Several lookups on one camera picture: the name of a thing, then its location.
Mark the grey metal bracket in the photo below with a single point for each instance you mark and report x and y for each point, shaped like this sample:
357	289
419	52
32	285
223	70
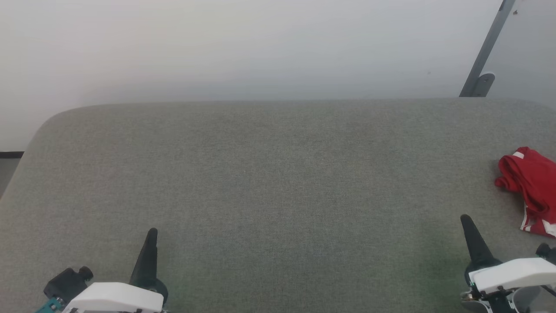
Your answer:
484	84

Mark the dark baseboard strip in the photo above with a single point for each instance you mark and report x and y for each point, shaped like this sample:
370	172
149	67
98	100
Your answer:
11	154

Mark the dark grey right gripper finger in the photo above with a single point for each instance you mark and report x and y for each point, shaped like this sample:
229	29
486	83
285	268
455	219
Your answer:
476	245

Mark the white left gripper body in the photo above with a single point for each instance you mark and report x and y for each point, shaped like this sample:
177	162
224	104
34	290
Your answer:
115	298

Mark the red shorts with white stripes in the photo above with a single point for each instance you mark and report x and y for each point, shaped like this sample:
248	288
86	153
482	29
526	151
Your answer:
532	182

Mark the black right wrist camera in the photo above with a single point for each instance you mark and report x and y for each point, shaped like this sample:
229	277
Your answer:
546	252

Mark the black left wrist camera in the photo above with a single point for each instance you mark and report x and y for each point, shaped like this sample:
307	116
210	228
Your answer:
67	282

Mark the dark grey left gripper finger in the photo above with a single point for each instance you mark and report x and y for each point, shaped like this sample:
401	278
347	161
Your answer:
148	265

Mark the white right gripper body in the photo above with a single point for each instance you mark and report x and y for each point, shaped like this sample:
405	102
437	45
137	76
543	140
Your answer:
512	274

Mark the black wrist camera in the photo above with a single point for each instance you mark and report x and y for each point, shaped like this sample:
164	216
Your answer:
67	282
546	252

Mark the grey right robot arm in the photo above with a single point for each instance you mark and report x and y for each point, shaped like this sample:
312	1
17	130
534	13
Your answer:
527	300

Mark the grey metal bar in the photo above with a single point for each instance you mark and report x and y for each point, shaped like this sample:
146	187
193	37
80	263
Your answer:
486	43

